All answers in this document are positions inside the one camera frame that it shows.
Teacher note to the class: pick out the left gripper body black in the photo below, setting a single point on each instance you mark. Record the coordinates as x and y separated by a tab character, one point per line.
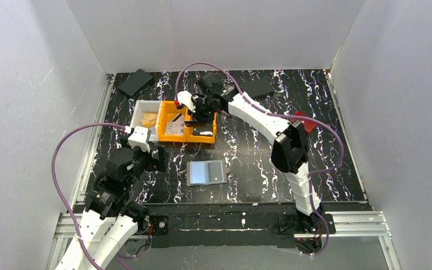
154	156

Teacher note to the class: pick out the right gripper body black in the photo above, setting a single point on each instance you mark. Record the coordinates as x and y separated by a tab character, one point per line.
202	113

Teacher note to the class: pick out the grey card holder blue inside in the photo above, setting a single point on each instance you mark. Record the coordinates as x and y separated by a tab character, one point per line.
197	173

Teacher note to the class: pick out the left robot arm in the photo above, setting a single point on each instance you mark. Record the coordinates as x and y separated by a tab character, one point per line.
104	212

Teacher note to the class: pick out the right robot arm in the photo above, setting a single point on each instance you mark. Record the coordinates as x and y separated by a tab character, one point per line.
289	140

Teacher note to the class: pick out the black cards in orange bin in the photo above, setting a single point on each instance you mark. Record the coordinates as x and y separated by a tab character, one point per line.
206	131

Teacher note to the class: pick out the silver cards in orange bin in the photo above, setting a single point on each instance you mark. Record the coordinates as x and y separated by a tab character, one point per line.
176	126

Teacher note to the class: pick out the tan cards in white bin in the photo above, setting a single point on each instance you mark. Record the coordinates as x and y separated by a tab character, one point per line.
149	119

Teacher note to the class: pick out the black VIP card in holder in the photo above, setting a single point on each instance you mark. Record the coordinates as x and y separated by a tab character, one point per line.
216	172

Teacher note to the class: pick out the black card case far centre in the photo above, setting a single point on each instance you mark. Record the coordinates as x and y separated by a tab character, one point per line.
258	88

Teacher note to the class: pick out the black card case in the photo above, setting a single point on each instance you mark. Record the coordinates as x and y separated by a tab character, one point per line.
258	88
137	81

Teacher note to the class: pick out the black card case far left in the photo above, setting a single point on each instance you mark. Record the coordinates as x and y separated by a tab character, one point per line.
137	81

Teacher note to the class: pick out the red card holder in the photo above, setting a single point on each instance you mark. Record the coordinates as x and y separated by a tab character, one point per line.
309	126

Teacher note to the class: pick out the orange double bin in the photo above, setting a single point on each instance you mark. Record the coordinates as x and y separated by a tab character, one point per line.
168	111

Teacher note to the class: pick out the white plastic bin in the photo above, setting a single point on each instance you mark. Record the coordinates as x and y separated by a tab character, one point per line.
143	107

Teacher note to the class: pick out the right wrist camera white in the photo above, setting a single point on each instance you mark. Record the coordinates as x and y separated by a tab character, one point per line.
184	99

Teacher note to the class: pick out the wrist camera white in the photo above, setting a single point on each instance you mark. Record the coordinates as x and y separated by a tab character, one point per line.
184	99
138	137

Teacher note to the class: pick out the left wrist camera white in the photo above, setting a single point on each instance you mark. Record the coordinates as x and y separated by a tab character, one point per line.
138	137

